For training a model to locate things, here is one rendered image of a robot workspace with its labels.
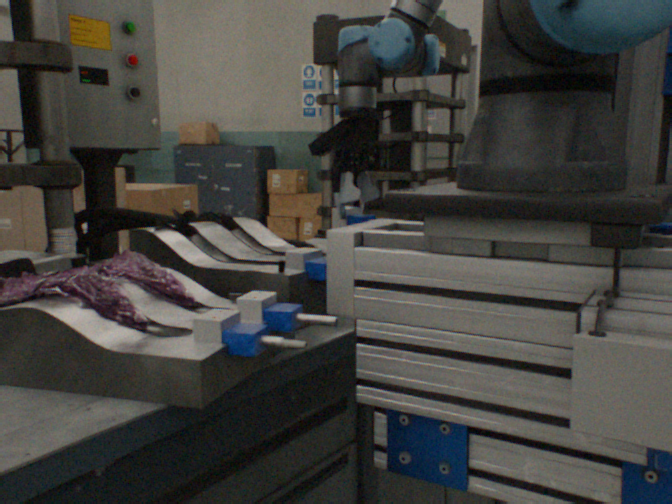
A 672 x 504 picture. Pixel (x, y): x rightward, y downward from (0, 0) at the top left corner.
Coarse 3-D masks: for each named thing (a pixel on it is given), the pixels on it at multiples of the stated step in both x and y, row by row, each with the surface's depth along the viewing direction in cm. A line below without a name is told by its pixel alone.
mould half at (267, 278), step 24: (144, 240) 117; (168, 240) 115; (216, 240) 122; (264, 240) 129; (168, 264) 114; (192, 264) 111; (216, 264) 112; (240, 264) 110; (216, 288) 108; (240, 288) 105; (264, 288) 102; (288, 288) 99; (312, 288) 103; (312, 312) 104
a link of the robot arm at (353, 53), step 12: (348, 36) 125; (360, 36) 125; (348, 48) 125; (360, 48) 125; (348, 60) 126; (360, 60) 125; (372, 60) 124; (348, 72) 126; (360, 72) 126; (372, 72) 126; (348, 84) 126; (360, 84) 126; (372, 84) 127
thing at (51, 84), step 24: (24, 0) 143; (48, 0) 143; (48, 24) 143; (48, 72) 144; (48, 96) 145; (48, 120) 146; (48, 144) 146; (48, 192) 148; (72, 192) 152; (48, 216) 149; (72, 216) 151; (48, 240) 150; (72, 240) 152; (72, 264) 150
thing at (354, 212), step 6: (336, 210) 133; (348, 210) 132; (354, 210) 134; (336, 216) 133; (348, 216) 132; (354, 216) 131; (360, 216) 131; (366, 216) 131; (372, 216) 133; (336, 222) 134; (342, 222) 133; (348, 222) 132; (354, 222) 131; (360, 222) 131
